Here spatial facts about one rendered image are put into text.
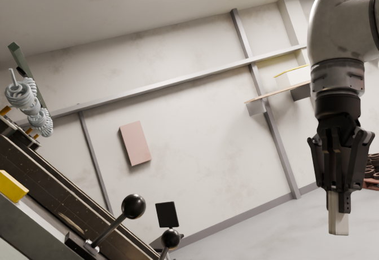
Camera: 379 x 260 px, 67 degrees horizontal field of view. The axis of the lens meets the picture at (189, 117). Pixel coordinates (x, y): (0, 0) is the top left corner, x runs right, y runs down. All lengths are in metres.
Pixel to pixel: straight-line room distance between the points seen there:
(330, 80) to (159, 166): 4.07
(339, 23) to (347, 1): 0.04
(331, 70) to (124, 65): 4.25
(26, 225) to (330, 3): 0.62
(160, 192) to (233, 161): 1.30
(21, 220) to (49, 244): 0.05
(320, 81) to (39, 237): 0.52
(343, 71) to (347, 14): 0.10
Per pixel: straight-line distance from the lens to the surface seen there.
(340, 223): 0.56
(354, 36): 0.57
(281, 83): 4.94
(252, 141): 4.96
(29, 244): 0.49
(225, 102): 4.85
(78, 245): 0.49
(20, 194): 0.50
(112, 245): 0.94
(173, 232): 0.58
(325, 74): 0.56
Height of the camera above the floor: 1.63
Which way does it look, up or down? 3 degrees up
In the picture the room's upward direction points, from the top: 18 degrees counter-clockwise
